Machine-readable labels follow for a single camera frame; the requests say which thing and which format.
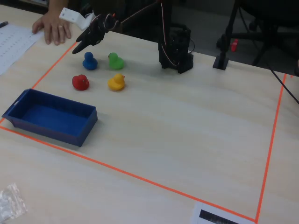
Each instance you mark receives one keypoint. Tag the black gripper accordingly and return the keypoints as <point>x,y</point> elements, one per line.
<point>92,37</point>

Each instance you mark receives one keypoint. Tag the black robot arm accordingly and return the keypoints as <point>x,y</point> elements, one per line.
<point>174,50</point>

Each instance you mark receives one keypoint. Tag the person's forearm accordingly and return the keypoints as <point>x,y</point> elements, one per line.
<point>58,5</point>

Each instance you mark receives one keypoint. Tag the blue rubber duck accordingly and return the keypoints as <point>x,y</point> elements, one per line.
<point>89,61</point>

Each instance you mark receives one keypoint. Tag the green rubber duck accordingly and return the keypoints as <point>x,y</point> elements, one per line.
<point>115,61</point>

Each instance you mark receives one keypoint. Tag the red rubber duck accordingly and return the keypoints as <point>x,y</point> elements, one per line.
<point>80,82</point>

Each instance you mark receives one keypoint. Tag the yellow rubber duck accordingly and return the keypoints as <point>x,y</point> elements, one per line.
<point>116,82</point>

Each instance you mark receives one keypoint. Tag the blue plastic box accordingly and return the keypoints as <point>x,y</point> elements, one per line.
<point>51,116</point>

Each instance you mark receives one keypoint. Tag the person's bare hand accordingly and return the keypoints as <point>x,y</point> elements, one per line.
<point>54,26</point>

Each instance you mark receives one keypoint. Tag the orange tape strip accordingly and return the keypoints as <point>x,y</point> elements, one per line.
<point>130,173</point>
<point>52,66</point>
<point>272,140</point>

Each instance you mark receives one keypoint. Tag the white printed paper sheet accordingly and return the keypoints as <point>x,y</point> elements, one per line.
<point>12,45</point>

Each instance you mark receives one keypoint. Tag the black pen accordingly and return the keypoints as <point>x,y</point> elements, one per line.
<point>3,24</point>

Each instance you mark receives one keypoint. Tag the black stand with foot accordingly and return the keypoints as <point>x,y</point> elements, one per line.
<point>222,60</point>

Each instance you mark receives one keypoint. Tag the small red object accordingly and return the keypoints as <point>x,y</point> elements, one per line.
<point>234,45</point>

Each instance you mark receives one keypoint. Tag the clear plastic bag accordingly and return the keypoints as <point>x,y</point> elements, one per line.
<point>10,203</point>

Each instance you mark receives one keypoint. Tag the black office chair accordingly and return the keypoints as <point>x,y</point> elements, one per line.
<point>264,35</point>

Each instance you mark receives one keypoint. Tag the paper with black print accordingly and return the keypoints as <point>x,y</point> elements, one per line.
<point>217,215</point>

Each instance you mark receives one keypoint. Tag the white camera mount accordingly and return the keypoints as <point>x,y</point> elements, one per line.
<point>73,18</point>

